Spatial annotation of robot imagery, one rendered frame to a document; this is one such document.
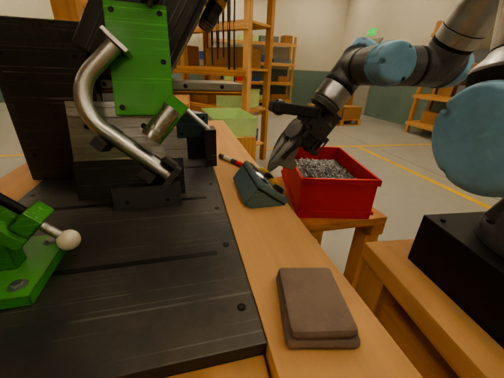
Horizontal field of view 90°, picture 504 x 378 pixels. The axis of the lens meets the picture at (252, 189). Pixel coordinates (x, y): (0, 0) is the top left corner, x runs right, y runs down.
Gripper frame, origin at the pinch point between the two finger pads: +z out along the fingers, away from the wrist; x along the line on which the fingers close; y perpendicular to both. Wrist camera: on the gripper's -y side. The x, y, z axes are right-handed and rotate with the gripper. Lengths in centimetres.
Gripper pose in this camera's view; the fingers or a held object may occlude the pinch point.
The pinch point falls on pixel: (269, 165)
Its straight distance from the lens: 64.6
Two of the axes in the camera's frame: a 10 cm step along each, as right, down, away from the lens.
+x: -2.4, -4.2, 8.7
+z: -5.9, 7.8, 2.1
